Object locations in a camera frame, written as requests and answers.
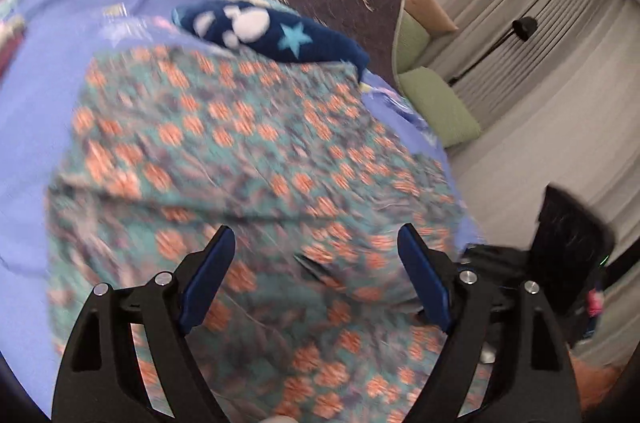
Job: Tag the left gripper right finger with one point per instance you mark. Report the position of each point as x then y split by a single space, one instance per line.
531 380

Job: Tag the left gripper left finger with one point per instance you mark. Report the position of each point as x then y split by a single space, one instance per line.
100 380

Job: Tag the teal floral patterned garment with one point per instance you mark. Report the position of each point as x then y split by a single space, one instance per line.
316 318

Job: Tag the green cushion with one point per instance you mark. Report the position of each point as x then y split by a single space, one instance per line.
412 39
439 105

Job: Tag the beige curtain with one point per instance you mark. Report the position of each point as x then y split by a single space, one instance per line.
561 108

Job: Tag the black floor lamp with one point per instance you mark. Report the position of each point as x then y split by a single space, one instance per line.
522 28

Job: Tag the blue bed sheet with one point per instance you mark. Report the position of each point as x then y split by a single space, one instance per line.
39 91

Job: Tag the tan pillow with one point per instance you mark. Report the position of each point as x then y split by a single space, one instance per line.
431 16

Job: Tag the navy star fleece blanket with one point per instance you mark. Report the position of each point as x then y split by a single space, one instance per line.
281 36

